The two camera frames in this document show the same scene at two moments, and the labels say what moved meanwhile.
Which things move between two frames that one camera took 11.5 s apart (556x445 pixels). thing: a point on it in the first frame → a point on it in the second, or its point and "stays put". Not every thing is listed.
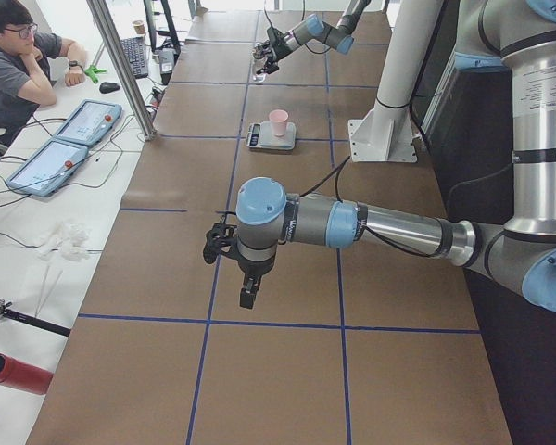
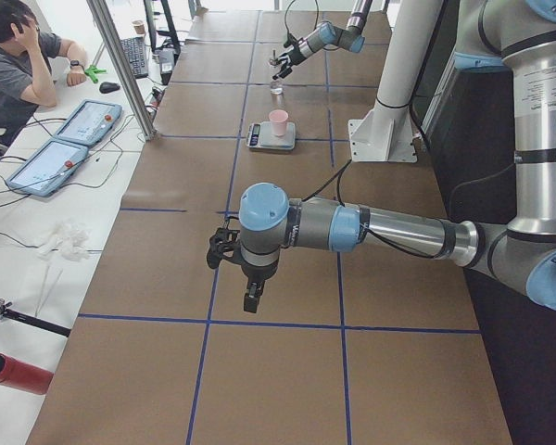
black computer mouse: x=107 y=87 stays put
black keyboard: x=134 y=49 stays put
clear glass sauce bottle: x=259 y=62 → x=276 y=85
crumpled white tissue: x=68 y=239 stays put
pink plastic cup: x=279 y=118 stays put
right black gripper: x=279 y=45 → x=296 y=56
